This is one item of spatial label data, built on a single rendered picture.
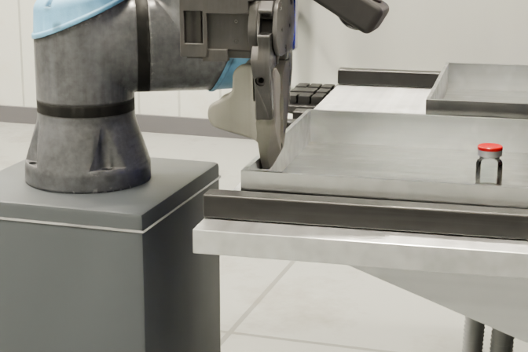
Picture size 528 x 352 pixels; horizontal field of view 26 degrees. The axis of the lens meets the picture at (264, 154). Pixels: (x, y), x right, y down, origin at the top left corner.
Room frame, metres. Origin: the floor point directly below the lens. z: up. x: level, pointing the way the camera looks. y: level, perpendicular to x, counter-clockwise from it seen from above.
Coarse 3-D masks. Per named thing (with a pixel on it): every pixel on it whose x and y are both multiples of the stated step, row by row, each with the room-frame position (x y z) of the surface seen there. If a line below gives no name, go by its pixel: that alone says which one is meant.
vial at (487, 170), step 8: (480, 152) 0.91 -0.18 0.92; (488, 152) 0.91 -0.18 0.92; (496, 152) 0.91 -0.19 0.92; (480, 160) 0.91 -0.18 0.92; (488, 160) 0.91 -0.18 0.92; (496, 160) 0.91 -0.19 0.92; (480, 168) 0.91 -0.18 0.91; (488, 168) 0.91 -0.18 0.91; (496, 168) 0.91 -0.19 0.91; (480, 176) 0.91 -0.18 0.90; (488, 176) 0.91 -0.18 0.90; (496, 176) 0.91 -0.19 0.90; (488, 184) 0.91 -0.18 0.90; (496, 184) 0.91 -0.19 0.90
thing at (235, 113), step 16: (240, 80) 0.93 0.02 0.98; (240, 96) 0.93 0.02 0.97; (208, 112) 0.93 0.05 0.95; (224, 112) 0.93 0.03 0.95; (240, 112) 0.93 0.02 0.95; (224, 128) 0.93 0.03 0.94; (240, 128) 0.93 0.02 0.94; (256, 128) 0.92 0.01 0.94; (272, 128) 0.92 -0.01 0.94; (272, 144) 0.92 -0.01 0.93; (272, 160) 0.93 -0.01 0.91
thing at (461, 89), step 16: (448, 64) 1.43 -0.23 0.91; (464, 64) 1.43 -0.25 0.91; (480, 64) 1.43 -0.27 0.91; (496, 64) 1.42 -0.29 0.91; (512, 64) 1.42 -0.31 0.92; (448, 80) 1.44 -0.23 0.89; (464, 80) 1.43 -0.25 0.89; (480, 80) 1.43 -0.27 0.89; (496, 80) 1.42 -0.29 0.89; (512, 80) 1.42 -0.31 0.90; (432, 96) 1.22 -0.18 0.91; (448, 96) 1.38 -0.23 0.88; (464, 96) 1.38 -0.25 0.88; (480, 96) 1.38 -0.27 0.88; (496, 96) 1.38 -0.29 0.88; (512, 96) 1.38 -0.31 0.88; (432, 112) 1.19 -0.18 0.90; (448, 112) 1.18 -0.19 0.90; (464, 112) 1.18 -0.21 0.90; (480, 112) 1.18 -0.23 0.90; (496, 112) 1.17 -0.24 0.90; (512, 112) 1.17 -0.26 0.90
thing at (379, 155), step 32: (288, 128) 1.05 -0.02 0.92; (320, 128) 1.13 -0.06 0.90; (352, 128) 1.12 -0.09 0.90; (384, 128) 1.12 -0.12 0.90; (416, 128) 1.11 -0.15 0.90; (448, 128) 1.10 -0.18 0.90; (480, 128) 1.09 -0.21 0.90; (512, 128) 1.09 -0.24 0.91; (256, 160) 0.92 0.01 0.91; (288, 160) 1.04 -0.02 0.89; (320, 160) 1.05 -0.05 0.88; (352, 160) 1.05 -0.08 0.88; (384, 160) 1.05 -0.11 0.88; (416, 160) 1.05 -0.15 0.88; (448, 160) 1.05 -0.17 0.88; (512, 160) 1.05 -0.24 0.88; (288, 192) 0.88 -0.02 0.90; (320, 192) 0.87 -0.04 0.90; (352, 192) 0.86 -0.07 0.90; (384, 192) 0.86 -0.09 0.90; (416, 192) 0.85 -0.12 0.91; (448, 192) 0.85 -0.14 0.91; (480, 192) 0.84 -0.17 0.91; (512, 192) 0.84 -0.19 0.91
